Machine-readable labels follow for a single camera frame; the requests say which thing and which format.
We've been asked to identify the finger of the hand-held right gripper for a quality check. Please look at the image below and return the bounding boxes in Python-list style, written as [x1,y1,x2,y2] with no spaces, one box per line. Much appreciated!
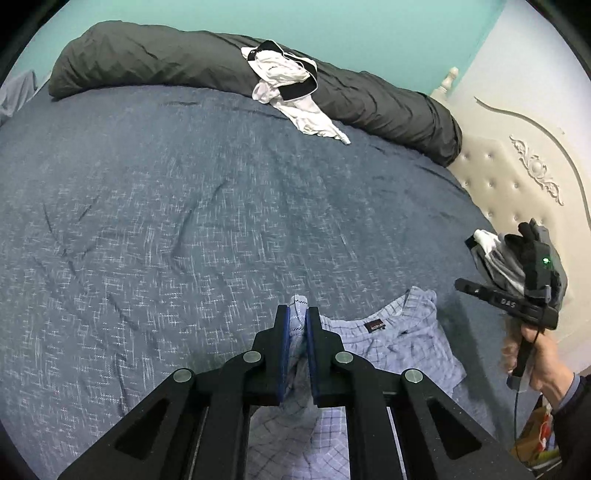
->
[455,278,499,305]

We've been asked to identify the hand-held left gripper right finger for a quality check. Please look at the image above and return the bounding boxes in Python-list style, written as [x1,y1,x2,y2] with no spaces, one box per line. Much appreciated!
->
[305,307,532,480]

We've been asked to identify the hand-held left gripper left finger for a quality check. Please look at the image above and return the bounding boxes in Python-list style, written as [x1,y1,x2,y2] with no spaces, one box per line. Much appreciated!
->
[58,305,291,480]

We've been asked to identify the blue plaid boxer shorts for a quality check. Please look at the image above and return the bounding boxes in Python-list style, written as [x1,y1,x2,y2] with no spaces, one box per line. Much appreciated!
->
[249,286,467,480]

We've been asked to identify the person's right forearm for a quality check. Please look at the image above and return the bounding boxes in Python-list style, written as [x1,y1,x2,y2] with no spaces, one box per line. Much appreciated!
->
[547,371,591,472]

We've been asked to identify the pile of folded clothes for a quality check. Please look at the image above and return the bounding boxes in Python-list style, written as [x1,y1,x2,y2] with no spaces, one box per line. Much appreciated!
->
[464,226,568,315]

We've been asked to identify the person's right hand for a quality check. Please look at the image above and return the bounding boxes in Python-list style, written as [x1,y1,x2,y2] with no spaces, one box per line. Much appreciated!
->
[523,324,576,408]

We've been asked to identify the cream tufted headboard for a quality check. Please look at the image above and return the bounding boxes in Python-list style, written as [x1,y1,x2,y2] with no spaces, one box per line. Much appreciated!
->
[429,67,591,370]

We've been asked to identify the colourful cardboard box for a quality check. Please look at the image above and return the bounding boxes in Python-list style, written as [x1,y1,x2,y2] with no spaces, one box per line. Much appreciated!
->
[512,401,566,472]

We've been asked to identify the white and black garment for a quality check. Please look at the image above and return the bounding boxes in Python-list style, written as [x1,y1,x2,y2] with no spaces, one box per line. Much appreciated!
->
[240,41,352,147]

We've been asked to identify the dark grey rolled duvet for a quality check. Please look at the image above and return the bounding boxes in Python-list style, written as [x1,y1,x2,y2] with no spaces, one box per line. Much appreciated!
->
[48,21,463,168]

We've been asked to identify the light grey blanket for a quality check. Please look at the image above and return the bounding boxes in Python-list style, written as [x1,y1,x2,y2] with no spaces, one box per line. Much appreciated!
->
[0,69,40,127]

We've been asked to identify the black cable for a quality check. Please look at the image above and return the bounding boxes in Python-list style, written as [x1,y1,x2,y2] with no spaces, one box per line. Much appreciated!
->
[512,342,541,464]

